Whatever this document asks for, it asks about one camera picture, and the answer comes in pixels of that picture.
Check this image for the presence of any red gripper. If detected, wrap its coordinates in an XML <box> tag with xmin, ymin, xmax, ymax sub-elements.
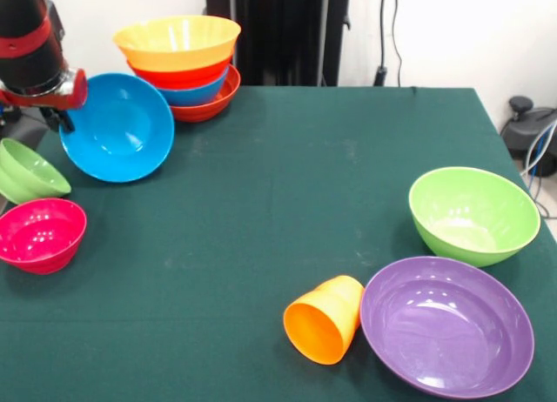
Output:
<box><xmin>0</xmin><ymin>68</ymin><xmax>89</xmax><ymax>133</ymax></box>

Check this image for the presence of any blue plastic bowl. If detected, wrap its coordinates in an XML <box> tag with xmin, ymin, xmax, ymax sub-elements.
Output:
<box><xmin>58</xmin><ymin>72</ymin><xmax>176</xmax><ymax>184</ymax></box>
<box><xmin>154</xmin><ymin>66</ymin><xmax>231</xmax><ymax>107</ymax></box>

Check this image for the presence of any pink plastic bowl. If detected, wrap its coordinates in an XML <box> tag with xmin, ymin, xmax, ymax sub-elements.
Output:
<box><xmin>0</xmin><ymin>197</ymin><xmax>88</xmax><ymax>276</ymax></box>

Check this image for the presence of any red-orange plastic bowl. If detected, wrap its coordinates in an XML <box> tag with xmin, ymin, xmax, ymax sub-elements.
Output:
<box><xmin>126</xmin><ymin>53</ymin><xmax>234</xmax><ymax>90</ymax></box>
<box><xmin>167</xmin><ymin>64</ymin><xmax>242</xmax><ymax>124</ymax></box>

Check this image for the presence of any large orange plastic bowl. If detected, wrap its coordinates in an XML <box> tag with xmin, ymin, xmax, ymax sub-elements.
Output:
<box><xmin>112</xmin><ymin>14</ymin><xmax>242</xmax><ymax>72</ymax></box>

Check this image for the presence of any black wheeled base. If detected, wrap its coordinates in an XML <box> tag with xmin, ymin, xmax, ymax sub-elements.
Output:
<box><xmin>500</xmin><ymin>96</ymin><xmax>557</xmax><ymax>178</ymax></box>
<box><xmin>0</xmin><ymin>108</ymin><xmax>50</xmax><ymax>149</ymax></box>

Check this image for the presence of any small green plastic bowl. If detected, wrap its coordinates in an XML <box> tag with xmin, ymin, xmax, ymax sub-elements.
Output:
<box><xmin>0</xmin><ymin>137</ymin><xmax>72</xmax><ymax>205</ymax></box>

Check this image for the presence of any dark green tablecloth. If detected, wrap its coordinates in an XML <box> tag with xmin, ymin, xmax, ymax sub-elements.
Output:
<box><xmin>0</xmin><ymin>83</ymin><xmax>557</xmax><ymax>402</ymax></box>

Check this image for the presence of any orange plastic cup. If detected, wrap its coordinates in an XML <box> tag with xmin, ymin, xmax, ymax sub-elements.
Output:
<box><xmin>283</xmin><ymin>275</ymin><xmax>366</xmax><ymax>366</ymax></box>

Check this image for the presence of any large green plastic bowl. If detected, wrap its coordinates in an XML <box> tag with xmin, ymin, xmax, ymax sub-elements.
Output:
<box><xmin>408</xmin><ymin>166</ymin><xmax>542</xmax><ymax>269</ymax></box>

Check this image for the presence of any purple plastic bowl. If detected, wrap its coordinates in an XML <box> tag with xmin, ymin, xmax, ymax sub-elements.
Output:
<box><xmin>359</xmin><ymin>256</ymin><xmax>535</xmax><ymax>399</ymax></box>

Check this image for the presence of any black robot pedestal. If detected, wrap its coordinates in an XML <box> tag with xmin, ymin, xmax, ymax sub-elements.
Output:
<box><xmin>204</xmin><ymin>0</ymin><xmax>352</xmax><ymax>88</ymax></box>

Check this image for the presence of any black wall cable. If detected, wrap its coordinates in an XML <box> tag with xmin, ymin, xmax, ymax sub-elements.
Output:
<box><xmin>372</xmin><ymin>0</ymin><xmax>404</xmax><ymax>88</ymax></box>

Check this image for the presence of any blue and white cable bundle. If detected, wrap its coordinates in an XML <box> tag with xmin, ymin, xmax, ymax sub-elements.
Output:
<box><xmin>520</xmin><ymin>118</ymin><xmax>557</xmax><ymax>220</ymax></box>

